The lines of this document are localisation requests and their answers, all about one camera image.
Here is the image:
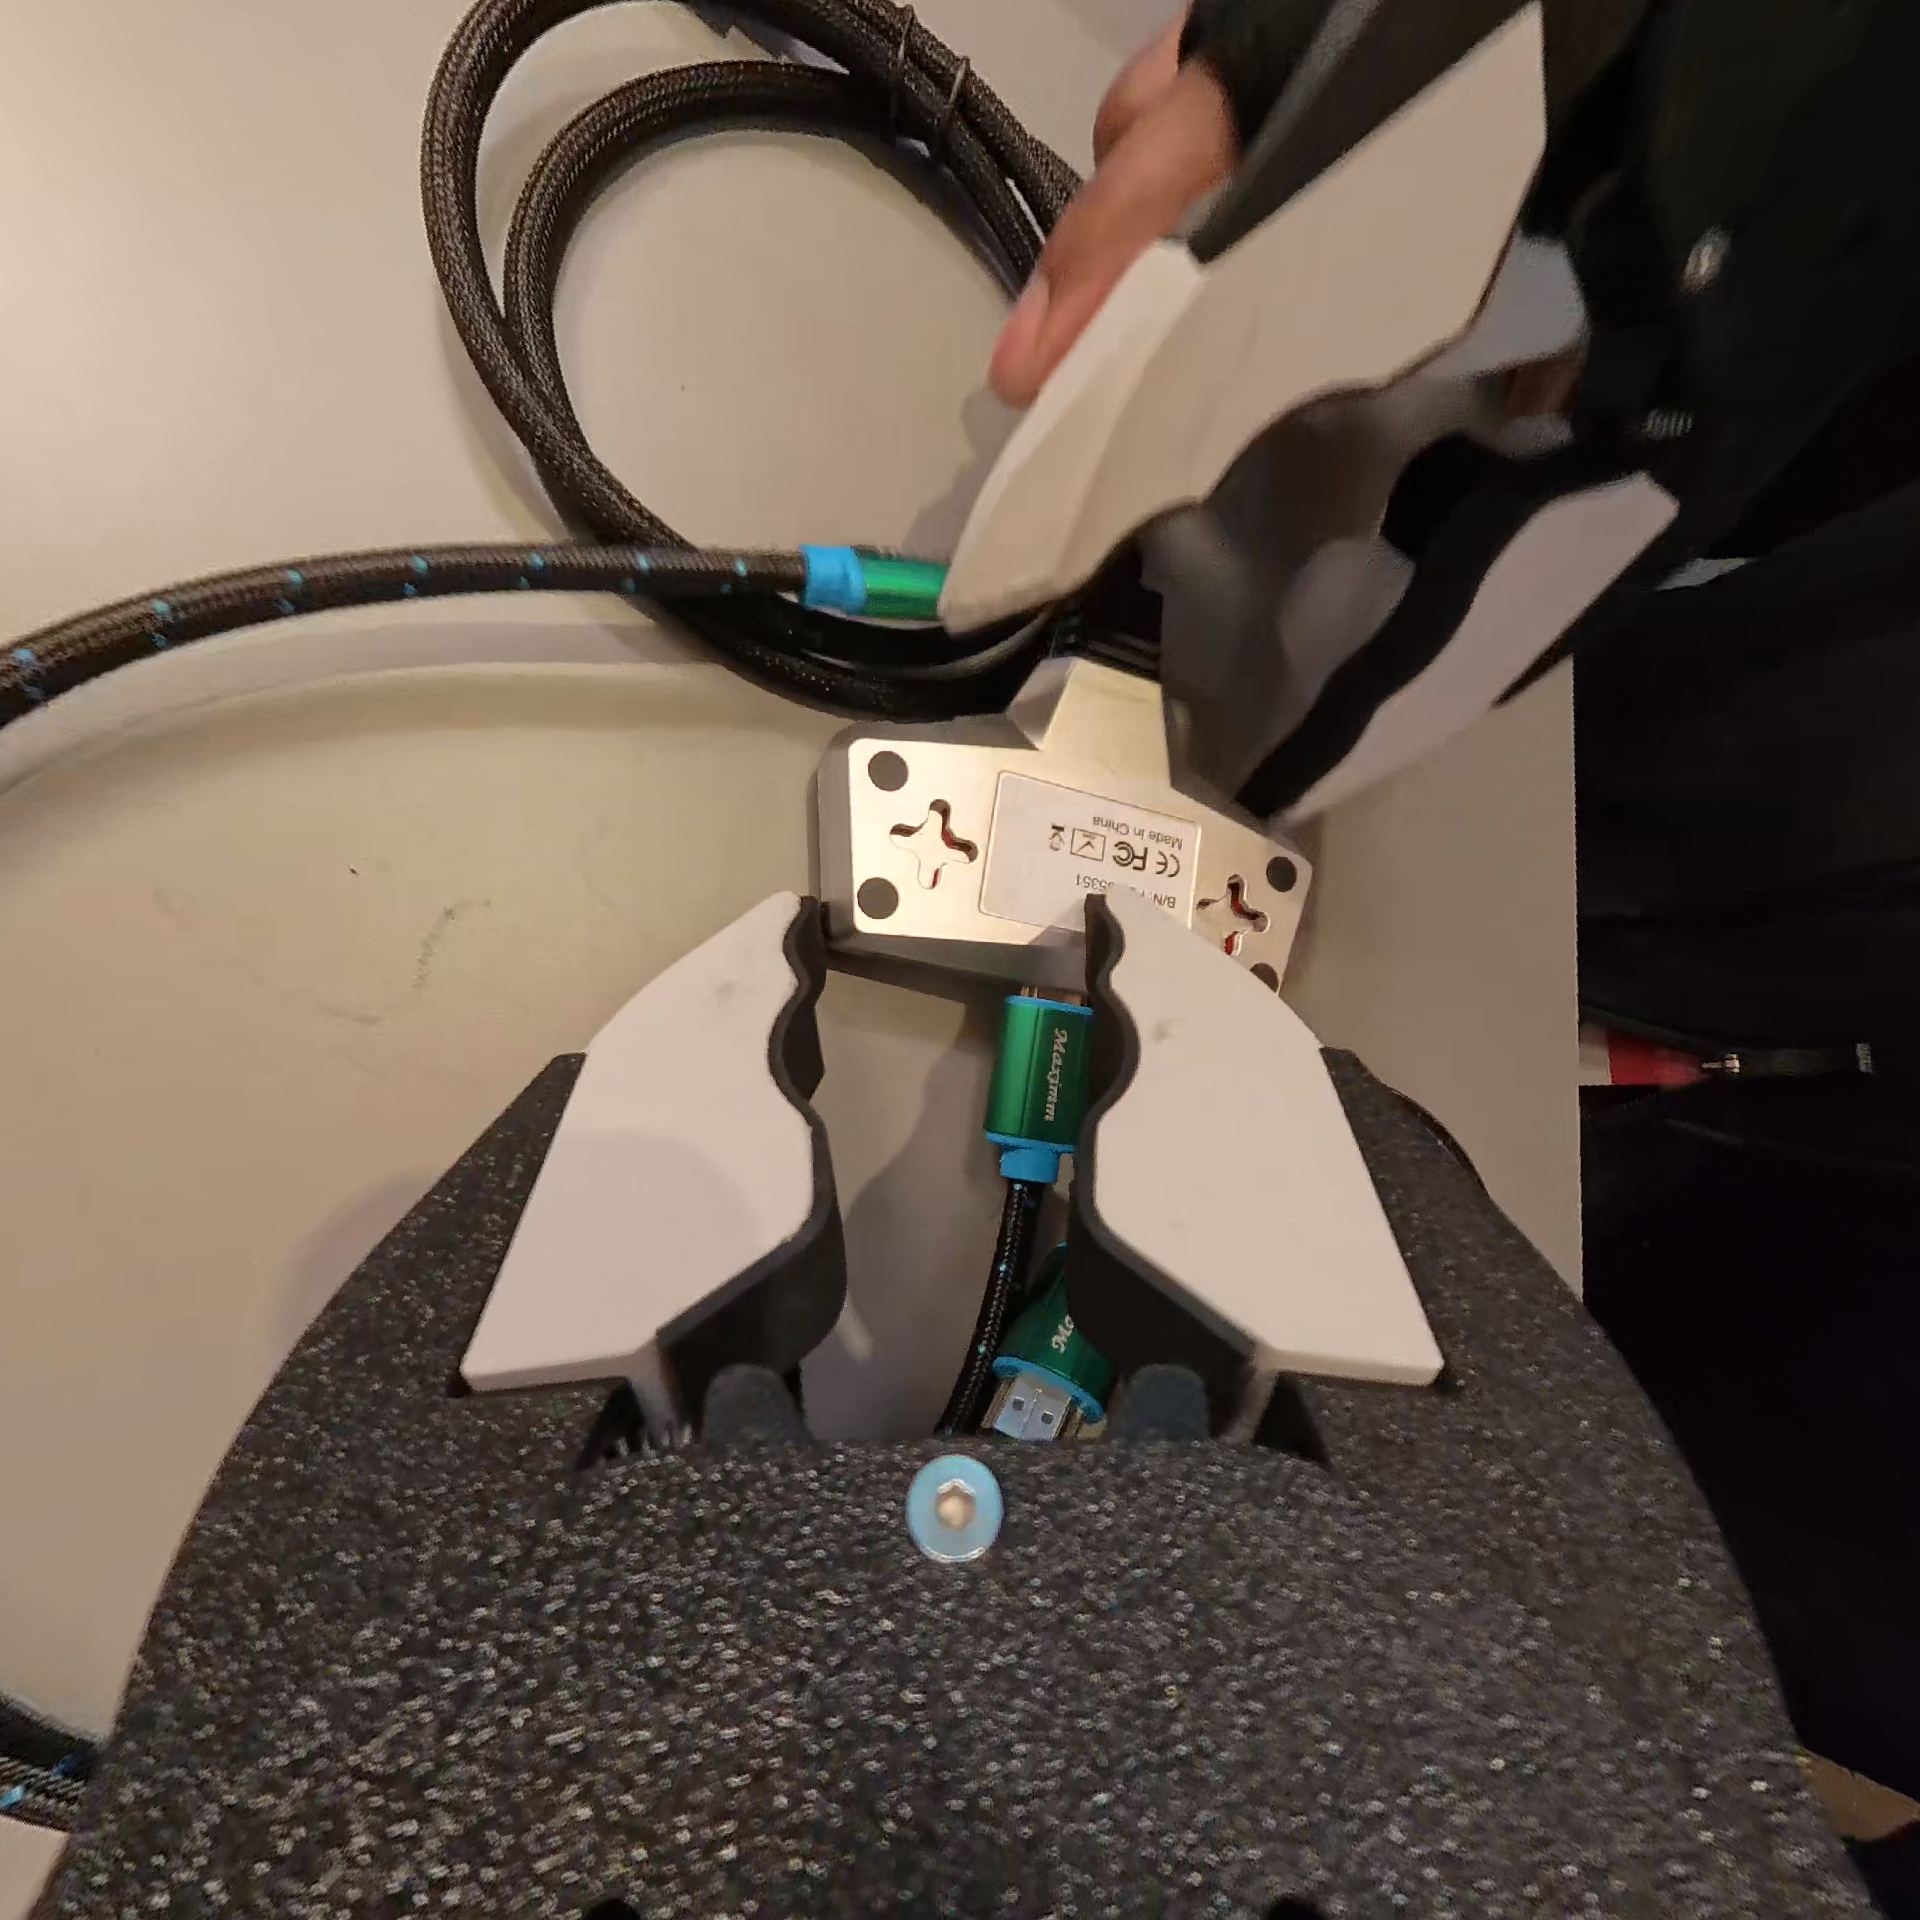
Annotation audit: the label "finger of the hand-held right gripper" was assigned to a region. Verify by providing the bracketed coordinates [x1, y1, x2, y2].
[935, 232, 1587, 627]
[1238, 439, 1678, 826]

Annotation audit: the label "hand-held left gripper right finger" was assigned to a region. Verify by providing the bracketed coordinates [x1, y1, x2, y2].
[1064, 898, 1449, 1429]

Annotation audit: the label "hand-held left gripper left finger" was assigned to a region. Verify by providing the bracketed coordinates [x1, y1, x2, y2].
[458, 890, 852, 1447]

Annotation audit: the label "blue-flecked braided cable green plugs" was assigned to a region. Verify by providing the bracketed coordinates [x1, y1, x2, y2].
[935, 983, 1122, 1453]
[0, 541, 958, 1836]

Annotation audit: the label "silver metal port hub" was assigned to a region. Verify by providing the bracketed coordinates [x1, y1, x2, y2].
[812, 663, 1314, 998]

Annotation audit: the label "person's right hand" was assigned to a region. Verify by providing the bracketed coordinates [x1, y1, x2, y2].
[989, 29, 1243, 407]

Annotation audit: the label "person's black jacket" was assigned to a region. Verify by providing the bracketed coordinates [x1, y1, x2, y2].
[1575, 567, 1920, 1787]

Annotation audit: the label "plain black braided cable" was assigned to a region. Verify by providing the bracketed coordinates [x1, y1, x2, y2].
[420, 0, 1158, 718]

